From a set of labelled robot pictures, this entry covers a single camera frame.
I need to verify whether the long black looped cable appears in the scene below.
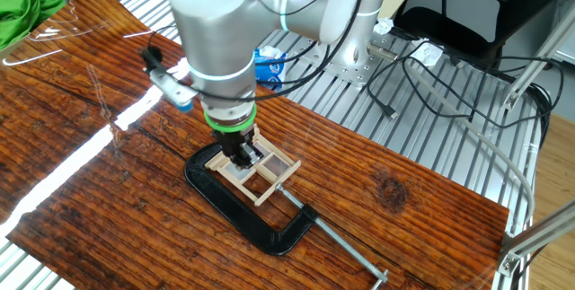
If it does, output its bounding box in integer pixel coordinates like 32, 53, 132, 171
401, 54, 566, 130

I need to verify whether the crumpled white paper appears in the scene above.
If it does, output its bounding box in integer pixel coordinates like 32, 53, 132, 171
373, 16, 395, 36
411, 38, 445, 67

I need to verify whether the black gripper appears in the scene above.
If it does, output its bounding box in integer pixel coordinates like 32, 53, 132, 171
211, 126, 265, 169

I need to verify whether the aluminium frame strut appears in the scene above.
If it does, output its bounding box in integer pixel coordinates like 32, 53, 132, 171
501, 0, 575, 111
496, 198, 575, 278

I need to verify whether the green cloth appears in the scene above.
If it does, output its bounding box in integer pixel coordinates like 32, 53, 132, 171
0, 0, 67, 51

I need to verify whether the grey flexible hose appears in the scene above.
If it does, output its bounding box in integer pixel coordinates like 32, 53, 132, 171
403, 63, 538, 228

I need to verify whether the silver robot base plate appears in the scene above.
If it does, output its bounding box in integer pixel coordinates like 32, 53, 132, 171
296, 33, 405, 88

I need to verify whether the miniature wooden sliding window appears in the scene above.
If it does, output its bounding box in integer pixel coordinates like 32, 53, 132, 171
204, 122, 303, 207

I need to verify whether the black USB cable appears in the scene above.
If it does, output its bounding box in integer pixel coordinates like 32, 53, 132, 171
366, 40, 433, 120

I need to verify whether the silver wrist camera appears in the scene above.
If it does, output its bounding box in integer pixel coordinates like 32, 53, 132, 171
141, 46, 199, 114

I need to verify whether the blue tissue pack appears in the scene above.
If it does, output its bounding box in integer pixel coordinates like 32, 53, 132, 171
253, 45, 288, 87

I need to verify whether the glossy wood grain mat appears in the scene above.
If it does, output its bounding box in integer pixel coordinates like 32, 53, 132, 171
0, 0, 511, 290

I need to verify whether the black office chair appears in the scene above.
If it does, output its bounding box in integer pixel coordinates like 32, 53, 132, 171
394, 0, 575, 60

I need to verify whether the black C-clamp with steel screw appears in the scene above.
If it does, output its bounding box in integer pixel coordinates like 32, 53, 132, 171
183, 140, 390, 290

